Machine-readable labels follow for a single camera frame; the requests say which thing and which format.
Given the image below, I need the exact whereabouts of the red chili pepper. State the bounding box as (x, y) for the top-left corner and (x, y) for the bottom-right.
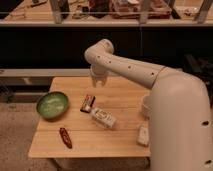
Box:
(59, 128), (72, 148)

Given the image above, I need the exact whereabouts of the wooden table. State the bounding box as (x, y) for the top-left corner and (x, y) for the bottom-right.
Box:
(28, 77), (150, 158)

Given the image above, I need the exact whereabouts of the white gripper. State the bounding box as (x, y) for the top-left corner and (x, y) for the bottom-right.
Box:
(90, 68), (108, 88)

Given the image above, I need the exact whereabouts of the wooden shelf with clutter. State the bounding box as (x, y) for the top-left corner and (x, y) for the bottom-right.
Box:
(0, 0), (213, 27)

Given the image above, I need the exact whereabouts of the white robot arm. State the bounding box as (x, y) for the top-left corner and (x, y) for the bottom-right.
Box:
(84, 39), (213, 171)

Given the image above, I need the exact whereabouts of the brown snack bar packet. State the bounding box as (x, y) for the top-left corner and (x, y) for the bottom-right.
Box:
(80, 95), (95, 113)

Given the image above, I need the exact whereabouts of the green ceramic bowl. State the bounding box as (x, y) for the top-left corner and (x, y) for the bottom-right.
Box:
(36, 91), (69, 120)

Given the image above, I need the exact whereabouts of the white paper cup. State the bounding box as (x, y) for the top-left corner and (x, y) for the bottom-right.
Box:
(141, 95), (150, 118)

